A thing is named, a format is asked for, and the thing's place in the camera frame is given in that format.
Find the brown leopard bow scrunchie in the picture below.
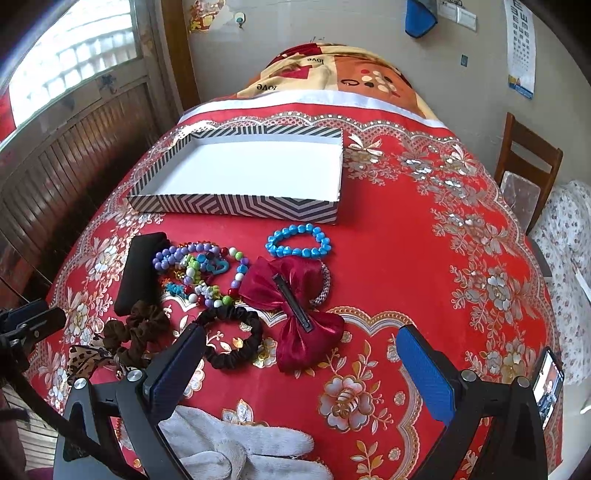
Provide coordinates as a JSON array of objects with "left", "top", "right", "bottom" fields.
[{"left": 66, "top": 300, "right": 170, "bottom": 386}]

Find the colourful bead necklace pile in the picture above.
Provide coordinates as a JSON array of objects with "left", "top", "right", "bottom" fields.
[{"left": 151, "top": 240, "right": 252, "bottom": 309}]

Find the black fabric scrunchie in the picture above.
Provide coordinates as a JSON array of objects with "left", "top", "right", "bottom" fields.
[{"left": 197, "top": 304, "right": 263, "bottom": 371}]

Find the dark red satin bow clip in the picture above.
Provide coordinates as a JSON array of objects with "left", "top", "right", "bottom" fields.
[{"left": 239, "top": 256, "right": 345, "bottom": 373}]

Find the blue bead bracelet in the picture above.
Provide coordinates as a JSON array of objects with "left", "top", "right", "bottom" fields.
[{"left": 264, "top": 223, "right": 334, "bottom": 259}]

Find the smartphone with lit screen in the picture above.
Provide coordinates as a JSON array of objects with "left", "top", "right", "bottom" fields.
[{"left": 533, "top": 346, "right": 564, "bottom": 429}]

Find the white work glove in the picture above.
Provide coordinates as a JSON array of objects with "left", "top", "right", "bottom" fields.
[{"left": 158, "top": 406, "right": 332, "bottom": 479}]

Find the black white striped box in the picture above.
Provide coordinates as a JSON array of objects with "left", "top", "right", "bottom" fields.
[{"left": 127, "top": 125, "right": 344, "bottom": 223}]

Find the red gold calligraphy banner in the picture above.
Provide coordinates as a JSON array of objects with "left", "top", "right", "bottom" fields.
[{"left": 0, "top": 90, "right": 16, "bottom": 142}]

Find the red floral embroidered bedspread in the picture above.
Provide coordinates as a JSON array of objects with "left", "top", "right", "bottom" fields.
[{"left": 30, "top": 99, "right": 557, "bottom": 479}]

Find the floral white pillow bedding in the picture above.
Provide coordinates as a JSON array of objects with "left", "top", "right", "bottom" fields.
[{"left": 531, "top": 180, "right": 590, "bottom": 384}]

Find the clear plastic bag on chair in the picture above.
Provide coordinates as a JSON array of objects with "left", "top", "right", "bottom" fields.
[{"left": 500, "top": 171, "right": 541, "bottom": 231}]

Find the window with bright grille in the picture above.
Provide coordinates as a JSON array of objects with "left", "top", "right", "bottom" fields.
[{"left": 8, "top": 1, "right": 137, "bottom": 126}]

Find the orange beige love blanket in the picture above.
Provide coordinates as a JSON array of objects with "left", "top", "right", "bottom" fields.
[{"left": 209, "top": 42, "right": 447, "bottom": 128}]

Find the brown wooden chair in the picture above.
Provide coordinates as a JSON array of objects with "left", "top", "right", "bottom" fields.
[{"left": 494, "top": 112, "right": 563, "bottom": 234}]

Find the blue grey hanging cloth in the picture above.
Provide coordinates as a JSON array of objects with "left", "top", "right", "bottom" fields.
[{"left": 405, "top": 0, "right": 438, "bottom": 39}]

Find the black cable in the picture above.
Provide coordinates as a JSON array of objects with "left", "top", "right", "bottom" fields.
[{"left": 0, "top": 359, "right": 150, "bottom": 480}]

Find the silver pink braided bracelet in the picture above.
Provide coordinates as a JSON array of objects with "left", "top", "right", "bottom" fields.
[{"left": 309, "top": 260, "right": 333, "bottom": 309}]

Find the red gold wall sticker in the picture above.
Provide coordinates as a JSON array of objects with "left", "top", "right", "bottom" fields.
[{"left": 188, "top": 0, "right": 226, "bottom": 33}]

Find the wall hook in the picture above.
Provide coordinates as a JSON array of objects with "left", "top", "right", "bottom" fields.
[{"left": 235, "top": 12, "right": 245, "bottom": 28}]

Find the white wall calendar poster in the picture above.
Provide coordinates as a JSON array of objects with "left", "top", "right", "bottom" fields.
[{"left": 504, "top": 0, "right": 536, "bottom": 100}]

